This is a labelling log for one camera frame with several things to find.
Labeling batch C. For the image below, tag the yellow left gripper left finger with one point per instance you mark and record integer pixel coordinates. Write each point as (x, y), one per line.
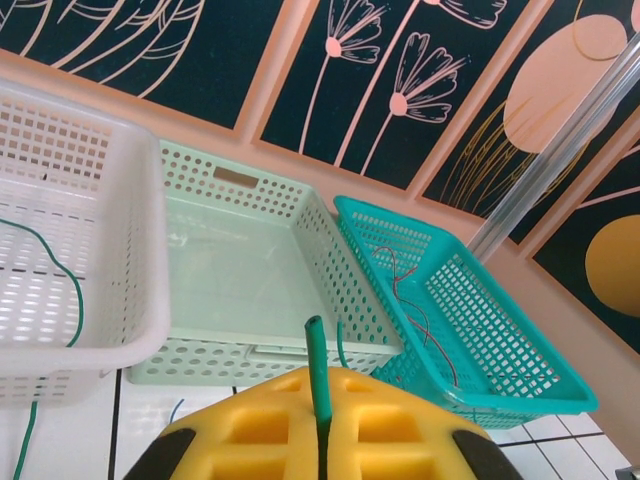
(240, 450)

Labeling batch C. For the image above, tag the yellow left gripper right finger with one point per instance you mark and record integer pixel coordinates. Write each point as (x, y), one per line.
(410, 445)

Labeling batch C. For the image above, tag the teal plastic basket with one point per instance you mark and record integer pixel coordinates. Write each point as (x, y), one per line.
(525, 400)

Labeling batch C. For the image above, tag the pale green plastic basket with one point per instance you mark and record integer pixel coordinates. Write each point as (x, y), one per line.
(240, 280)

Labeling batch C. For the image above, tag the white plastic basket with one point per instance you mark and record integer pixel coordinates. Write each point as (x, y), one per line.
(145, 225)

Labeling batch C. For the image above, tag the aluminium frame post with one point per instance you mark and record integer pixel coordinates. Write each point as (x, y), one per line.
(560, 150)

